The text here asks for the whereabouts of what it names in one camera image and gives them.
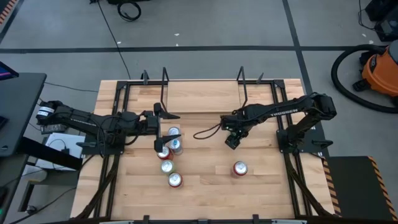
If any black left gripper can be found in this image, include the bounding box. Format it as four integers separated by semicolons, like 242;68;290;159
140;102;182;154

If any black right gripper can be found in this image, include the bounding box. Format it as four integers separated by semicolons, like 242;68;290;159
220;113;250;151

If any silver can top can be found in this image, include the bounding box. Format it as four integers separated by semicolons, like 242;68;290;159
167;125;182;140

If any blue tall slim can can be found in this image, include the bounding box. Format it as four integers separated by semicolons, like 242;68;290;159
169;138;184;156

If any plain red soda can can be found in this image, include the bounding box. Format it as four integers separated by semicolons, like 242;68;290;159
156;146;174;161

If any red Fanta strawberry can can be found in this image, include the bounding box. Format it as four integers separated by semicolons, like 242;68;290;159
232;161;249;177
167;172;183;189

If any pale green soda can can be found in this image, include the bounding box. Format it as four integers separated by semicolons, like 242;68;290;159
160;159;175;175

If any white box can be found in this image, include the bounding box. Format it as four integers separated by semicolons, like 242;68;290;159
35;133;85;171

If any black power adapter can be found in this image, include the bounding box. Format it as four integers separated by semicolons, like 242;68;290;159
40;123;67;135

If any black diagonal beam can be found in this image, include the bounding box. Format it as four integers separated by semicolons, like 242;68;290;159
17;136;84;171

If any orange shop vacuum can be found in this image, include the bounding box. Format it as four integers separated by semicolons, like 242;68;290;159
352;39;398;107
330;43;398;114

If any black mat with hazard stripes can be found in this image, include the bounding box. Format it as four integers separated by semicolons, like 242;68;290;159
322;155;398;222

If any black desk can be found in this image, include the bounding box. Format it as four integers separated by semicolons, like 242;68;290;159
0;72;48;157

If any laptop screen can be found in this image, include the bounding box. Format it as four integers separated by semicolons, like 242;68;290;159
0;61;20;82

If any black equipment case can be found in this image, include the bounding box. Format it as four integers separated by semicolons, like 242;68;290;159
364;0;398;43

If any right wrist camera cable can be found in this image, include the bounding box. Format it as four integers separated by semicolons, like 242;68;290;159
193;123;223;140

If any black metal table frame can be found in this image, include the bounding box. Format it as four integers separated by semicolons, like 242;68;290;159
74;70;336;224

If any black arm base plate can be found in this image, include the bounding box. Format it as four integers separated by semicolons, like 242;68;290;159
275;128;334;155
76;130;126;156

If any thin black floor cable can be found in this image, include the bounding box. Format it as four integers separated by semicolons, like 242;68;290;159
43;81;100;93

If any long black floor cable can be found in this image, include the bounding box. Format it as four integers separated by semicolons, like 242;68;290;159
89;0;132;80

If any coiled black cable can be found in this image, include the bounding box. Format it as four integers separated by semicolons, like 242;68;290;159
116;0;142;22

